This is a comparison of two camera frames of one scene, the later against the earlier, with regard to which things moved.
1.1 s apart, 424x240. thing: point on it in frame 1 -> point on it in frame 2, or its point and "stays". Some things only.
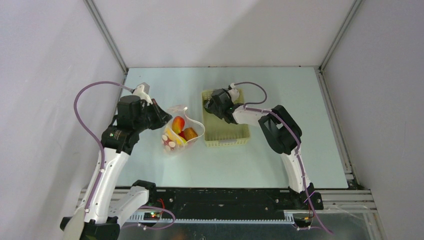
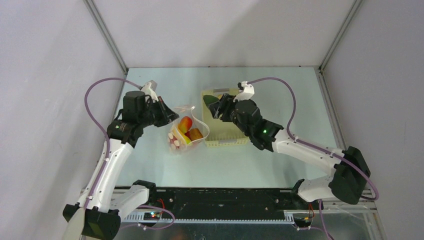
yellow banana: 179,140 -> 184,137
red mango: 178,123 -> 185,124
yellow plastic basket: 218,132 stays
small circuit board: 153,216 stays
